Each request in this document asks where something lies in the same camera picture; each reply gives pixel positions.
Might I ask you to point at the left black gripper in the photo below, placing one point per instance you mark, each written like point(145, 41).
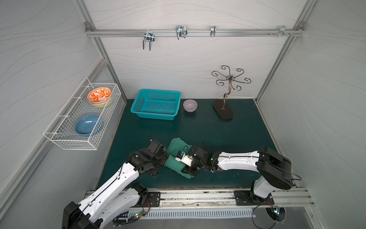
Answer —
point(159, 161)

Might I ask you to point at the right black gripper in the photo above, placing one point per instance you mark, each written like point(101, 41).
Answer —
point(188, 168)

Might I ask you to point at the green long pants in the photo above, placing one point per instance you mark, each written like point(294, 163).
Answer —
point(176, 145)

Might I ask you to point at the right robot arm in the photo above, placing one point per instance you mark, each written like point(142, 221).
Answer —
point(275, 169)

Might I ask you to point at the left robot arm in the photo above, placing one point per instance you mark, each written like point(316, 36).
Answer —
point(114, 196)

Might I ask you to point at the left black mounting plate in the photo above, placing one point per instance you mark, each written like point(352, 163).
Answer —
point(152, 199)

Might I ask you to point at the black mounting plate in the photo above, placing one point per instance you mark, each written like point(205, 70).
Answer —
point(152, 199)
point(248, 198)

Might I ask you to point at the dark green table mat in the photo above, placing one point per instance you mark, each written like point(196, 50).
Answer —
point(246, 132)

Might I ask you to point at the white vent grille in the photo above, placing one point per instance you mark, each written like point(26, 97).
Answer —
point(230, 213)

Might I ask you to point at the small pink bowl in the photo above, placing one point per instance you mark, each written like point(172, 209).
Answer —
point(190, 105)

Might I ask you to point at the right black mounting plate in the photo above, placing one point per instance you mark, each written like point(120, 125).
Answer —
point(248, 198)

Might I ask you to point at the dark metal jewelry stand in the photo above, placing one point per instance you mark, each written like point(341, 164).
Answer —
point(220, 105)

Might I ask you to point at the teal plastic basket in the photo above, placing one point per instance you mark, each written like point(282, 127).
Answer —
point(156, 104)

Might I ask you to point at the blue bowl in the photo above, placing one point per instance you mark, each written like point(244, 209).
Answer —
point(89, 125)

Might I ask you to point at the orange patterned bowl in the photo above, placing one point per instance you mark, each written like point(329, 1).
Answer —
point(99, 95)

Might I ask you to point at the metal double hook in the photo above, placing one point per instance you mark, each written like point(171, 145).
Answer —
point(149, 38)

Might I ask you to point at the metal loop hook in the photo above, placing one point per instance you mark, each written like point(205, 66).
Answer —
point(181, 32)

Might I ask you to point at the small metal hook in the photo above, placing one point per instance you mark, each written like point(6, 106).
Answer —
point(212, 31)

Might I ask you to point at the metal hook right end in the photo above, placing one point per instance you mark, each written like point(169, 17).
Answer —
point(282, 33)

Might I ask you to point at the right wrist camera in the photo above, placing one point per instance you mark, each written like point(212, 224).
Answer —
point(184, 158)

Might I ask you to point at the white wire wall basket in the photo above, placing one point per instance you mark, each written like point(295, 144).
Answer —
point(61, 130)

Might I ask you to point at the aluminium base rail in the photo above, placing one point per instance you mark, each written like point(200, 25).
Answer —
point(224, 198)

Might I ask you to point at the aluminium top rail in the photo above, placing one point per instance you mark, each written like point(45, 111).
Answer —
point(166, 33)

